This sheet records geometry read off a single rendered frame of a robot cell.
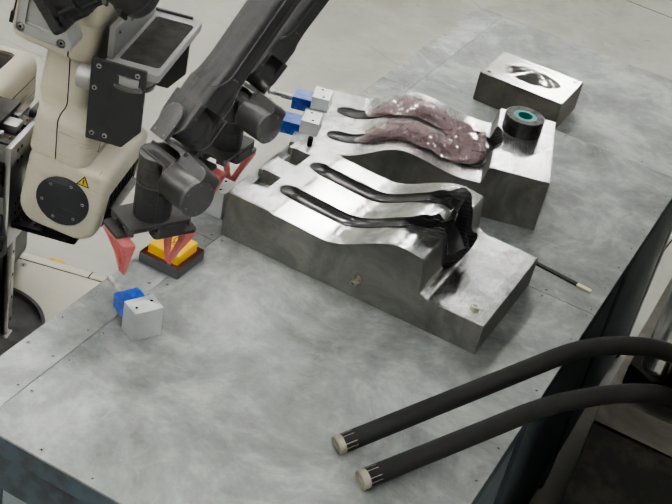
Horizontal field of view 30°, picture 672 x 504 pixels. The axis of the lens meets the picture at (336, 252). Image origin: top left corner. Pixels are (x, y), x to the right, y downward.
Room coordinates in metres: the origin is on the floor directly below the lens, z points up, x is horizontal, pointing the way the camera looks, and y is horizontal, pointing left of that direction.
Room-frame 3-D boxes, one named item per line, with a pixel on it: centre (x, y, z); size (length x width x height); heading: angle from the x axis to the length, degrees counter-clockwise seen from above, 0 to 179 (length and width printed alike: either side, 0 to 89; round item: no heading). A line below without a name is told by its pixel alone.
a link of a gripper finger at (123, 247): (1.51, 0.30, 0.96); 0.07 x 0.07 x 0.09; 42
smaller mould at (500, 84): (2.62, -0.35, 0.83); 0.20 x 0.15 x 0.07; 69
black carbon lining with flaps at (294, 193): (1.88, -0.06, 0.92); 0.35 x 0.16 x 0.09; 69
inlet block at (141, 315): (1.56, 0.30, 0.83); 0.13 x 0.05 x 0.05; 42
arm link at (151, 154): (1.53, 0.27, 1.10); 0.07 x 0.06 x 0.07; 49
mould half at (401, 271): (1.86, -0.07, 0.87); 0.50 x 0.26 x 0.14; 69
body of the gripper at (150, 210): (1.53, 0.28, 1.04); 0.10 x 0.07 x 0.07; 132
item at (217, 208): (1.93, 0.27, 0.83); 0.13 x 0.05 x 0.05; 69
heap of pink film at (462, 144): (2.22, -0.12, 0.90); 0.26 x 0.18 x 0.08; 86
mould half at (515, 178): (2.23, -0.12, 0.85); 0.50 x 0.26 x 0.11; 86
